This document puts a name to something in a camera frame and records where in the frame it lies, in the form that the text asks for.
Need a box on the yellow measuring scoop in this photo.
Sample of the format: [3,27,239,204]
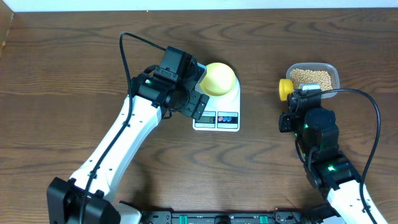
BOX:
[279,79,294,101]

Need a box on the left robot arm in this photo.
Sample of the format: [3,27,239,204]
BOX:
[47,47,209,224]

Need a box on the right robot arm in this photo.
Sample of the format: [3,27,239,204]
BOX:
[279,88,386,223]

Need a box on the pale yellow bowl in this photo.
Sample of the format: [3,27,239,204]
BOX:
[200,62,236,96]

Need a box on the white digital kitchen scale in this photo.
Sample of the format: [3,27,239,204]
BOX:
[192,77,241,132]

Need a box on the soybeans pile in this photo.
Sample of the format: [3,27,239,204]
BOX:
[290,68,333,91]

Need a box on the clear plastic container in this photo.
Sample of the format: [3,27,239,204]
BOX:
[279,62,340,101]

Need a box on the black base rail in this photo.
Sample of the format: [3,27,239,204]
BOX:
[139,210,345,224]

